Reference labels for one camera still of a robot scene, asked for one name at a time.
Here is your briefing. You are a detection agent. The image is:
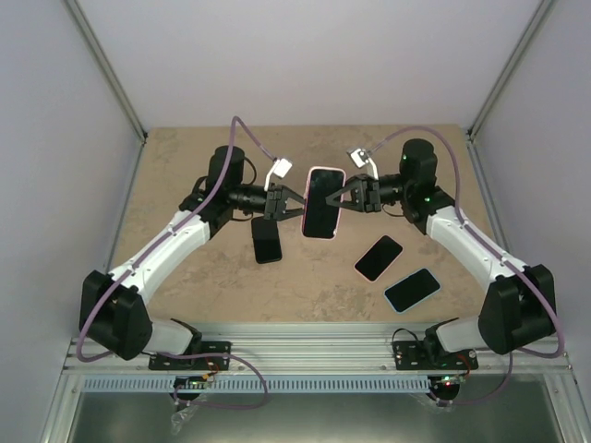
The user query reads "phone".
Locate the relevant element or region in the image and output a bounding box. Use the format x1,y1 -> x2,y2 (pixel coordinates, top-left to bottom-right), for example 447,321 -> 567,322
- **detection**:
384,269 -> 441,314
354,235 -> 404,281
251,217 -> 283,264

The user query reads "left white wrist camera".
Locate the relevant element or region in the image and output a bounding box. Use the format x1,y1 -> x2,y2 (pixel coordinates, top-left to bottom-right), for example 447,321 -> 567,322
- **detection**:
263,158 -> 293,191

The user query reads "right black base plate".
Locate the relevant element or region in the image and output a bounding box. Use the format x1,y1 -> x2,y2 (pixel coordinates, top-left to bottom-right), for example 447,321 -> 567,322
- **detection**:
392,341 -> 479,371

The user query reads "left small circuit board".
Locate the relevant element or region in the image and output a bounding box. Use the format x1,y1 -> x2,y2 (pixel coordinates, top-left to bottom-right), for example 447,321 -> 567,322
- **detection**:
173,374 -> 215,390

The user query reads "right small circuit board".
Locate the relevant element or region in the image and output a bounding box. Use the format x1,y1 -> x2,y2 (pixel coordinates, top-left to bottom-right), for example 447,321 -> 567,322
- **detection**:
436,374 -> 465,387

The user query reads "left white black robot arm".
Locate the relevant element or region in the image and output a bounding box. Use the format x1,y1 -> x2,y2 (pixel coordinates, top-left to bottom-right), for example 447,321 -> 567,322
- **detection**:
78,146 -> 305,368

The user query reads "small circuit board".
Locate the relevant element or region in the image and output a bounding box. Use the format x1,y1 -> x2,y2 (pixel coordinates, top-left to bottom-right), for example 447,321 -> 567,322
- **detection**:
436,374 -> 465,387
173,374 -> 215,390

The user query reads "phone in blue case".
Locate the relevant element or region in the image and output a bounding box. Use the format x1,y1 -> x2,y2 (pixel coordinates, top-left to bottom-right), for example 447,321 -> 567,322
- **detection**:
384,269 -> 441,314

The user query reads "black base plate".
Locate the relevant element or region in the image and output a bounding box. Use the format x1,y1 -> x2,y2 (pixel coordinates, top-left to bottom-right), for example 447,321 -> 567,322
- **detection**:
392,341 -> 479,371
148,341 -> 232,372

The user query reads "phone in pink case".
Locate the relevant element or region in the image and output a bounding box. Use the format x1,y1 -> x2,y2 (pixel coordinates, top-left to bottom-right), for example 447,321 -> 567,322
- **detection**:
354,235 -> 404,281

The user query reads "aluminium corner post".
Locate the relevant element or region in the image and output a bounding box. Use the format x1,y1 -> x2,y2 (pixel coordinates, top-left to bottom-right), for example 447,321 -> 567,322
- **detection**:
465,0 -> 557,141
63,0 -> 147,143

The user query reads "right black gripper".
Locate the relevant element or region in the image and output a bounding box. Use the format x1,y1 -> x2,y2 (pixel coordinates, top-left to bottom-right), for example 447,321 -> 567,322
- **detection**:
323,174 -> 410,214

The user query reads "left aluminium corner post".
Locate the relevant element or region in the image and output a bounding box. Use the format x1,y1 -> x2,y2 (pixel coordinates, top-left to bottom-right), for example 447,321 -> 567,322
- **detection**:
63,0 -> 147,143

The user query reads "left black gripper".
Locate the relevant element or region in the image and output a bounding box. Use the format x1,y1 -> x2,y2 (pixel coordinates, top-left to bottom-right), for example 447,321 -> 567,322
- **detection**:
231,183 -> 316,222

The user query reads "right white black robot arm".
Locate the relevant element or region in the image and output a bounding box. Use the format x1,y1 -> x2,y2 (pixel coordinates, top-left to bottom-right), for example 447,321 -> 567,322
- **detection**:
326,138 -> 564,368

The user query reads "light pink phone case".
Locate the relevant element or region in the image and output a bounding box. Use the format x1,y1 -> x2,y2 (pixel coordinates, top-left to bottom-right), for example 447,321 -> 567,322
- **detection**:
301,166 -> 346,240

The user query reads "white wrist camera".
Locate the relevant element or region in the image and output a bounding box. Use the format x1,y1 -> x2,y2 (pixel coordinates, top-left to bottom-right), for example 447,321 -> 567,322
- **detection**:
263,158 -> 293,191
347,148 -> 379,180

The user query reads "right aluminium corner post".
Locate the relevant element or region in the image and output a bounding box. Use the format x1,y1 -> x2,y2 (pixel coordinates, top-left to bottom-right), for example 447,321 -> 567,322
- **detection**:
465,0 -> 557,141

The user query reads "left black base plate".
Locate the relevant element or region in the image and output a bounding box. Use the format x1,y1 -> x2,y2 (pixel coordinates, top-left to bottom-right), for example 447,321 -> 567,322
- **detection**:
148,341 -> 232,372

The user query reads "clear plastic bag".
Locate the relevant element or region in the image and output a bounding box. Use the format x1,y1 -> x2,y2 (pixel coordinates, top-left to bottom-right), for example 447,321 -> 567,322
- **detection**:
170,400 -> 199,436

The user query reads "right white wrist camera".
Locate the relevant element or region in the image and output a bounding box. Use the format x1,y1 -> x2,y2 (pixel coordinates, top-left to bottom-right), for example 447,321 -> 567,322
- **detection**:
347,148 -> 379,180

